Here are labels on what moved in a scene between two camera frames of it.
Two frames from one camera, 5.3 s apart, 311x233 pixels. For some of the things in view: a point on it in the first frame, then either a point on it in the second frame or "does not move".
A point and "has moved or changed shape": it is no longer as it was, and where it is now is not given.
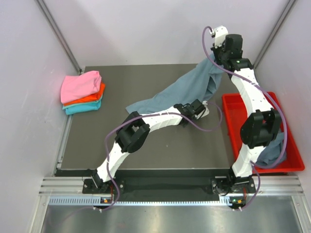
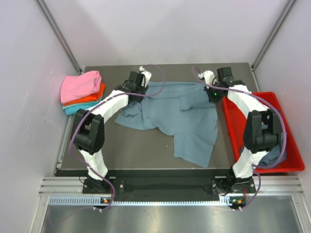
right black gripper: (215, 51) to (212, 99)
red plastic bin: (235, 114) does not move
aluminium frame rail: (267, 186) does not move
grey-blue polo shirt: (199, 82) has moved or changed shape
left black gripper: (195, 116) to (143, 90)
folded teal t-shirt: (95, 105) does not move
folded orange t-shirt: (94, 97) does not move
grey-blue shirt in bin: (272, 152) does not move
